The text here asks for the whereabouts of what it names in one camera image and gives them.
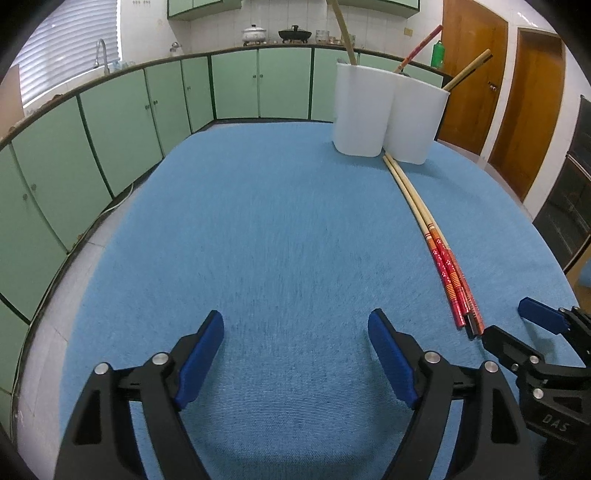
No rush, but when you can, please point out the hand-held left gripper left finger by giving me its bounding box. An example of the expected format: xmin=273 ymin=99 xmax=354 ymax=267
xmin=54 ymin=310 xmax=225 ymax=480

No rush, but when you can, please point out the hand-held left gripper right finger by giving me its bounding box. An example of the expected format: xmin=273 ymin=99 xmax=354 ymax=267
xmin=368 ymin=308 xmax=541 ymax=480

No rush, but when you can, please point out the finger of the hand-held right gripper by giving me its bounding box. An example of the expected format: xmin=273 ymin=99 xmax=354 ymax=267
xmin=481 ymin=325 xmax=548 ymax=371
xmin=518 ymin=298 xmax=591 ymax=356

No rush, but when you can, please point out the red patterned bamboo chopstick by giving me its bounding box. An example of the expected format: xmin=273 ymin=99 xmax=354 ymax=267
xmin=383 ymin=154 xmax=468 ymax=330
xmin=388 ymin=153 xmax=485 ymax=335

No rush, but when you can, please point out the white two-compartment utensil holder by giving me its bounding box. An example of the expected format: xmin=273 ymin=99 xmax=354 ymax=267
xmin=332 ymin=62 xmax=451 ymax=165

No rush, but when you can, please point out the black glass-front cabinet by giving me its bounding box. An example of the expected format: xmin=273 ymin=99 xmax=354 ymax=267
xmin=531 ymin=95 xmax=591 ymax=273

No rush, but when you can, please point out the blue table mat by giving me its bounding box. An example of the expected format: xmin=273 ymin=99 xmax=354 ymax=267
xmin=60 ymin=121 xmax=580 ymax=480

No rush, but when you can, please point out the plain wooden door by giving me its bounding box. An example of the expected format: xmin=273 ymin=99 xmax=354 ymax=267
xmin=488 ymin=28 xmax=566 ymax=201

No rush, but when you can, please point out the metal kitchen faucet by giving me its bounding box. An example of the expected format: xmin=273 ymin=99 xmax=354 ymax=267
xmin=95 ymin=39 xmax=112 ymax=75

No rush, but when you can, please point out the brown cardboard board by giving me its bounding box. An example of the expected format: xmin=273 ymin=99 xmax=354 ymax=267
xmin=2 ymin=65 xmax=25 ymax=134

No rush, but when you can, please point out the white cooking pot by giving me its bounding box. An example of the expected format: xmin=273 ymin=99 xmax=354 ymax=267
xmin=241 ymin=24 xmax=269 ymax=46

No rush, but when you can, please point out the black wok with lid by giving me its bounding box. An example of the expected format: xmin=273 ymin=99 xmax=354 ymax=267
xmin=278 ymin=25 xmax=312 ymax=44

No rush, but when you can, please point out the white window blind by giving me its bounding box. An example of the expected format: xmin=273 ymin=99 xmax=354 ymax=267
xmin=18 ymin=0 xmax=120 ymax=109

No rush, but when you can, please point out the wooden door with handle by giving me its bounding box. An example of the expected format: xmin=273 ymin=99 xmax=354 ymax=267
xmin=436 ymin=0 xmax=509 ymax=155

